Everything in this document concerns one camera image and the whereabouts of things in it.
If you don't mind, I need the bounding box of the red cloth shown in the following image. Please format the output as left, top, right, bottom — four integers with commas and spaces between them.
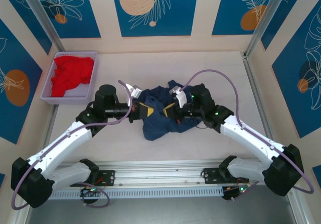
51, 55, 95, 98

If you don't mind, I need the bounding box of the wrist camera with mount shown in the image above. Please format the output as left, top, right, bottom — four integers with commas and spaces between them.
169, 85, 189, 109
124, 82, 143, 106

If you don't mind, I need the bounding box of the black electronics board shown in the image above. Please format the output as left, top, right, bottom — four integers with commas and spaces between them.
222, 185, 251, 201
79, 185, 101, 197

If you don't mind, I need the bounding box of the aluminium frame post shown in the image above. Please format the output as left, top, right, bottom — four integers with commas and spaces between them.
19, 0, 66, 53
244, 0, 287, 59

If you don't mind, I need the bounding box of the lilac perforated plastic basket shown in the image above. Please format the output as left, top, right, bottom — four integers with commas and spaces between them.
40, 51, 99, 106

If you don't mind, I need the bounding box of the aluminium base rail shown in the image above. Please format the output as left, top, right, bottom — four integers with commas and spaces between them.
54, 160, 266, 187

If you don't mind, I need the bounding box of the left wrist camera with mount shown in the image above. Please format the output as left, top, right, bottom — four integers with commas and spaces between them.
124, 82, 143, 106

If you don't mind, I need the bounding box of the short purple cable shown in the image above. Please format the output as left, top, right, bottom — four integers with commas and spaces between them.
227, 179, 260, 202
80, 180, 110, 208

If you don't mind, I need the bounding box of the white slotted cable duct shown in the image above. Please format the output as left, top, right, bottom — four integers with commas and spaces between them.
47, 185, 225, 199

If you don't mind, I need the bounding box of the aluminium table side rail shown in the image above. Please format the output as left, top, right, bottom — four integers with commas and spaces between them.
241, 52, 318, 224
7, 104, 60, 224

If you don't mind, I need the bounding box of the grey metal shelf plate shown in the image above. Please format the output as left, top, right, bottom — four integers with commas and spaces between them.
25, 197, 301, 224

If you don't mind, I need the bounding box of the navy blue t-shirt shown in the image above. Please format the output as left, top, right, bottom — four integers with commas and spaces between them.
140, 79, 201, 141

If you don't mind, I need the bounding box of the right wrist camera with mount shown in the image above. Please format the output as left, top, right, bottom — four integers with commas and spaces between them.
169, 85, 189, 109

